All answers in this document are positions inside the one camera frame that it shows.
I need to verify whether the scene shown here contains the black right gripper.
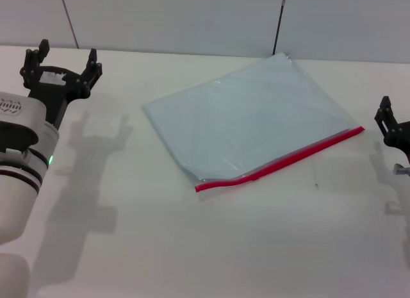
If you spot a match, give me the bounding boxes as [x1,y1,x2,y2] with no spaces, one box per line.
[373,95,410,164]

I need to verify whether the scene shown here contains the clear red-zip document bag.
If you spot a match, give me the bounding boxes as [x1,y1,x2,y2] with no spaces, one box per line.
[142,52,366,194]

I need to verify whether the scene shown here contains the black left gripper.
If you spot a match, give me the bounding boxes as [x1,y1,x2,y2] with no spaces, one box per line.
[19,38,104,130]

